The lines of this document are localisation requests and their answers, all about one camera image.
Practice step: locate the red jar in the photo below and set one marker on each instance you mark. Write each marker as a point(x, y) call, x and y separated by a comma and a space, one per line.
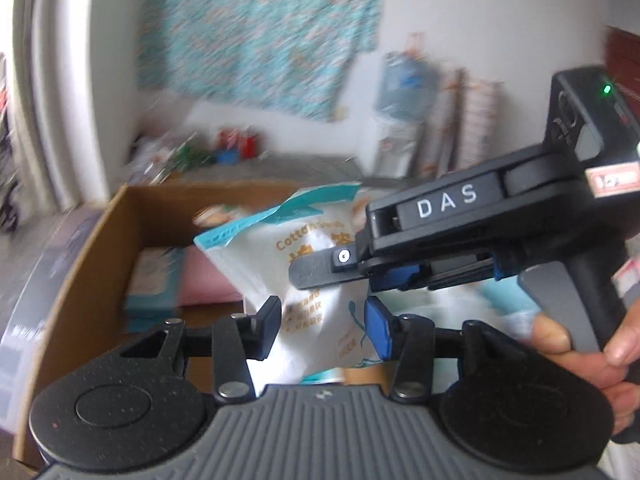
point(227, 139)

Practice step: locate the small blue box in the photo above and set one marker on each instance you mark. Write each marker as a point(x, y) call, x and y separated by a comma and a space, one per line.
point(150, 280)

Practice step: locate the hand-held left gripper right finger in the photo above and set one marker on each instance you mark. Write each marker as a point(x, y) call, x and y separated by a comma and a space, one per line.
point(377, 327)

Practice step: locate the brown cardboard box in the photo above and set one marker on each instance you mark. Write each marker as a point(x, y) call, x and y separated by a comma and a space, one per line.
point(75, 310)

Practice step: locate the white teal cotton tissue packet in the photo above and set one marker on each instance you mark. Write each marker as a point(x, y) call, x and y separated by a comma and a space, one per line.
point(260, 255)

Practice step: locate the blue floral wall cloth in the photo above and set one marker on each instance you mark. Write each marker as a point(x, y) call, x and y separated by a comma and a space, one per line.
point(250, 25)

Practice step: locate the clear plastic storage bin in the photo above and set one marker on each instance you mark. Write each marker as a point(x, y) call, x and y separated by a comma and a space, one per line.
point(30, 335)

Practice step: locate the small blue container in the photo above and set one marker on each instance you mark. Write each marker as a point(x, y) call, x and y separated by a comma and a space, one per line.
point(227, 157)

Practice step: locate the person's right hand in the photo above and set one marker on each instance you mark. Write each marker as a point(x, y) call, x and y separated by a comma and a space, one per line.
point(600, 385)

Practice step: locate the floral rolled mat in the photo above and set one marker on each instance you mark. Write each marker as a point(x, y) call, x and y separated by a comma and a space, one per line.
point(445, 120)

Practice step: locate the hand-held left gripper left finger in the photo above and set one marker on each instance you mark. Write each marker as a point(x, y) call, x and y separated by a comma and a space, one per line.
point(267, 327)

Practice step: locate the pink knitted cloth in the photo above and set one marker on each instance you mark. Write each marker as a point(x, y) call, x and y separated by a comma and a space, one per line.
point(210, 280)

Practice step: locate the brown wooden door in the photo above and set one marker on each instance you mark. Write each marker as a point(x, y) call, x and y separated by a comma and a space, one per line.
point(625, 45)

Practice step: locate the crumpled clear plastic bag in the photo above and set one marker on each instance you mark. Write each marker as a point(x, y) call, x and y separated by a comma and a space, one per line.
point(150, 157)

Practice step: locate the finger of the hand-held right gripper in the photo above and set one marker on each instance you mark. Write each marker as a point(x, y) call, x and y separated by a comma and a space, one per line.
point(395, 280)
point(320, 267)

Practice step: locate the green glass jar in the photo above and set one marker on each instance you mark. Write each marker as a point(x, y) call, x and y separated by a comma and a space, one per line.
point(187, 157)

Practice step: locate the beige wall socket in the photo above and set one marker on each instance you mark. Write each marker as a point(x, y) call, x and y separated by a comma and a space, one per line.
point(340, 115)

